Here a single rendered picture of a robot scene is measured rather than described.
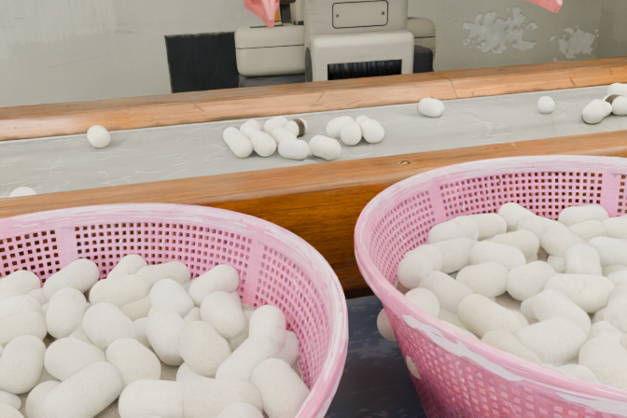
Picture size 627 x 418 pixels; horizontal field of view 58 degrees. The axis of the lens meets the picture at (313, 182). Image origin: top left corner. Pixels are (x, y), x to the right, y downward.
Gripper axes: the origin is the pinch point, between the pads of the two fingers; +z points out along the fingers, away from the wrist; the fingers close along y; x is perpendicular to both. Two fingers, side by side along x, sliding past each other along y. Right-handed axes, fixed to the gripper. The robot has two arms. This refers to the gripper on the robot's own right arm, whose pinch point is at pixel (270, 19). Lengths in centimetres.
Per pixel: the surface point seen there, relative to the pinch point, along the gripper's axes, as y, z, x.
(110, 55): -43, -137, 141
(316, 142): 0.2, 23.7, -6.5
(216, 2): 6, -147, 123
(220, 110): -7.2, 6.9, 8.3
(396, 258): 0.0, 41.0, -18.3
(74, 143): -24.2, 11.7, 6.0
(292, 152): -2.1, 24.0, -5.7
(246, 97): -3.6, 5.1, 8.3
